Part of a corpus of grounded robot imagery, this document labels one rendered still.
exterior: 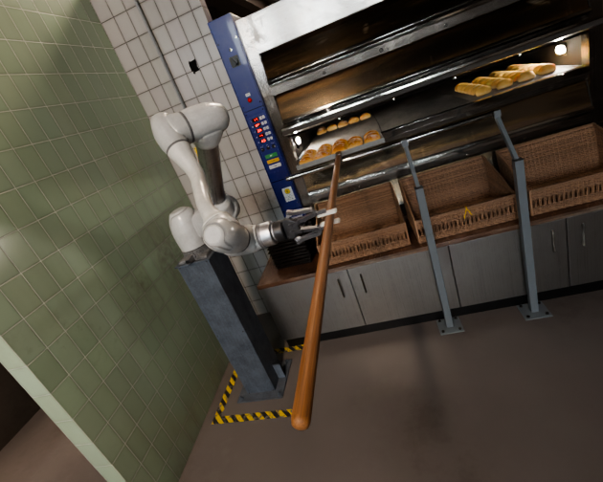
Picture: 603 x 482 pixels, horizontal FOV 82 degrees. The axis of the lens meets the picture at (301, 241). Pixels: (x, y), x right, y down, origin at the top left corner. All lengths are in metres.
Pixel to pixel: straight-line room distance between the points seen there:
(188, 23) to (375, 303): 2.12
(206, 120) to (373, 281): 1.35
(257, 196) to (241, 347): 1.10
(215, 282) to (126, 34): 1.72
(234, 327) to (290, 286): 0.45
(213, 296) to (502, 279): 1.68
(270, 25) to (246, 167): 0.91
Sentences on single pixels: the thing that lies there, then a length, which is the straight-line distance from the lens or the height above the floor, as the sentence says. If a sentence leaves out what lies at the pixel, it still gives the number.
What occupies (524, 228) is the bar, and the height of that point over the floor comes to 0.58.
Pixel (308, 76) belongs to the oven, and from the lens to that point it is 2.45.
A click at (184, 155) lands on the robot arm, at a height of 1.54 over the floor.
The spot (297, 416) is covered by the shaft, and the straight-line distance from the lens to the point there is 0.57.
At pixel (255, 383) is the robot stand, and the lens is 2.42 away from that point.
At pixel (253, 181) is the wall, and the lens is 2.63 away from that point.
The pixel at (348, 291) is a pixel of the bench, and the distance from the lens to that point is 2.28.
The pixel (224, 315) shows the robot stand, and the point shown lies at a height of 0.63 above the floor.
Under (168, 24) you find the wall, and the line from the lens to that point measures 2.71.
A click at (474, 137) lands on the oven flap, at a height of 0.98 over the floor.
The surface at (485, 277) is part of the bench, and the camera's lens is 2.35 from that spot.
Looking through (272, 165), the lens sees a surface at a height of 1.21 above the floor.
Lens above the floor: 1.61
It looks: 22 degrees down
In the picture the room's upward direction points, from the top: 21 degrees counter-clockwise
